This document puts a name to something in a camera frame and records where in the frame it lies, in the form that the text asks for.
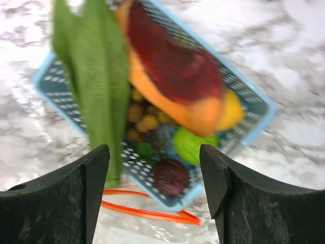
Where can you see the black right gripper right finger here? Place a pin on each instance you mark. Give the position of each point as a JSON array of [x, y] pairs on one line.
[[249, 207]]

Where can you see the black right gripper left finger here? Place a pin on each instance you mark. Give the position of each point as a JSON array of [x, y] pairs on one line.
[[59, 207]]

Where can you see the clear zip bag orange zipper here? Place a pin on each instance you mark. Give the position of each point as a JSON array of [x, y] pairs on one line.
[[130, 216]]

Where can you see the green leafy vegetable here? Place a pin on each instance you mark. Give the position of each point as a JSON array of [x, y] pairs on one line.
[[91, 46]]

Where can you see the dark red plum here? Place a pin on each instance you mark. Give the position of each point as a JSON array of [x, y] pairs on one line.
[[170, 177]]

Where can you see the green wrinkled ball fruit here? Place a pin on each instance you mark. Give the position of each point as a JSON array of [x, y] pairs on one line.
[[187, 145]]

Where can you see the yellow lemon fruit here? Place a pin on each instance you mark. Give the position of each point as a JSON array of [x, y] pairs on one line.
[[232, 113]]

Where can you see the brown nugget cluster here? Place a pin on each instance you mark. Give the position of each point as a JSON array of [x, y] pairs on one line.
[[143, 117]]

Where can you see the red and orange meat slab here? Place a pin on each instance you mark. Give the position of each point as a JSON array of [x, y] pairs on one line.
[[183, 81]]

